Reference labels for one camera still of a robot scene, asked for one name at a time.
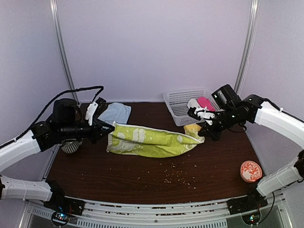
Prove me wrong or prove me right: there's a rolled white towel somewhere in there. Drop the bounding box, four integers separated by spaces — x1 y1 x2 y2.
187 98 202 112

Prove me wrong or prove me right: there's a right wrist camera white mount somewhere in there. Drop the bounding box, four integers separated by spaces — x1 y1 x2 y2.
188 107 216 125

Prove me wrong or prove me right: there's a right aluminium frame post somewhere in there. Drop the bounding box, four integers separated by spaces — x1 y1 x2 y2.
234 0 260 95

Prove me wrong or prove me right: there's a white plastic basket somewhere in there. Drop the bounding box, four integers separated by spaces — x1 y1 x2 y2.
163 88 221 126

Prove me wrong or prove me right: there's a red patterned bowl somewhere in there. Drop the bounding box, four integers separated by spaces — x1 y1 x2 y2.
240 161 263 183

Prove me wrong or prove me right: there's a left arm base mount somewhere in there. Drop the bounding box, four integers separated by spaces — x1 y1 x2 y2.
43 180 85 216

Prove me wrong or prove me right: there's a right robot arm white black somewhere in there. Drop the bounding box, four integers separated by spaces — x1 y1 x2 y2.
199 84 304 210

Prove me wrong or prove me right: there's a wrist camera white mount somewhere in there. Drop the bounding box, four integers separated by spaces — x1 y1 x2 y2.
188 107 216 125
85 97 106 126

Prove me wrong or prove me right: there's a left aluminium frame post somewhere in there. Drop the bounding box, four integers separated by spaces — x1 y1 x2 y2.
49 0 75 90

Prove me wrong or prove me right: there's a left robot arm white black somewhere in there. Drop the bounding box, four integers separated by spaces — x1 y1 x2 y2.
0 98 114 211

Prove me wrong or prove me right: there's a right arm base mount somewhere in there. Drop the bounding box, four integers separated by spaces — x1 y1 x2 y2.
227 189 268 215

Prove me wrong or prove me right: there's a green patterned towel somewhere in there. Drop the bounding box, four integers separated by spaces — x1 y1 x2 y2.
106 122 205 158

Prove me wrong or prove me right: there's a light blue towel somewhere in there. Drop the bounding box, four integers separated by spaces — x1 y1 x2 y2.
98 103 132 124

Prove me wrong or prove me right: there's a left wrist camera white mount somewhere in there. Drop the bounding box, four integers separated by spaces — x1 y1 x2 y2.
85 97 106 126

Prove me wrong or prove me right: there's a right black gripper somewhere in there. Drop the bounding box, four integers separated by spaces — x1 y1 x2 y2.
198 106 239 142

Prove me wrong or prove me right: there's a striped ceramic mug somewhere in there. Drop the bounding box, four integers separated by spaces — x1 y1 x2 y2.
60 139 83 154

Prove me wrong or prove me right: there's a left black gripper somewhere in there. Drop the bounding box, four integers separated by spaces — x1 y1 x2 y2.
59 118 114 144

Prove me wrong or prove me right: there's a rolled pink towel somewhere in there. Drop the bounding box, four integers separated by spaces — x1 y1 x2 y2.
197 97 215 112

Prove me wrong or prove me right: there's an aluminium frame post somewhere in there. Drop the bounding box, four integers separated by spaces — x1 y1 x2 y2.
234 0 260 95
49 0 75 90

